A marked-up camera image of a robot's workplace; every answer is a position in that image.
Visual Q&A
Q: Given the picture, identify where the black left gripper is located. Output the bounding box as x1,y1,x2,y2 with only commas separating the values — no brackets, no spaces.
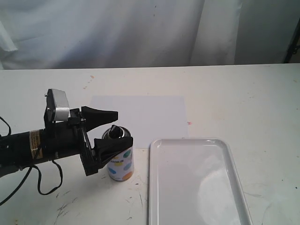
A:
43,89,133,176

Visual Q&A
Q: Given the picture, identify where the spray can with dots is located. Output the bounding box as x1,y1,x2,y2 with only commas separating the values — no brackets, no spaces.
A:
102,125,135,181

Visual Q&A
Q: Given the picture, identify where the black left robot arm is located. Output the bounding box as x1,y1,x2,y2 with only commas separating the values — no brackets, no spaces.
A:
0,89,133,176

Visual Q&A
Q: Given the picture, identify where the white paper sheet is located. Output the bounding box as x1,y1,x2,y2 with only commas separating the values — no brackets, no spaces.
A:
89,96,189,148

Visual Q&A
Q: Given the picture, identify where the white rectangular plastic tray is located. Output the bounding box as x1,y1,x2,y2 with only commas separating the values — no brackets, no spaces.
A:
147,138,252,225

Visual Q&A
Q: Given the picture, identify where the white backdrop curtain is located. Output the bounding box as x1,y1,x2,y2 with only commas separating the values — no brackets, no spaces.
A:
0,0,300,70

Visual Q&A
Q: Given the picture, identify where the black metal stand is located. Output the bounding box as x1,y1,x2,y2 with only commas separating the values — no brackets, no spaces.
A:
283,21,300,63

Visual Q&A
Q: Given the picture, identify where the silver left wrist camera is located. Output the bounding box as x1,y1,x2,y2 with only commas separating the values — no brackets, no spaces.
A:
52,89,70,121

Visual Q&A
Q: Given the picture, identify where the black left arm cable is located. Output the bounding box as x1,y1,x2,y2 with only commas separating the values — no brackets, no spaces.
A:
0,116,64,205

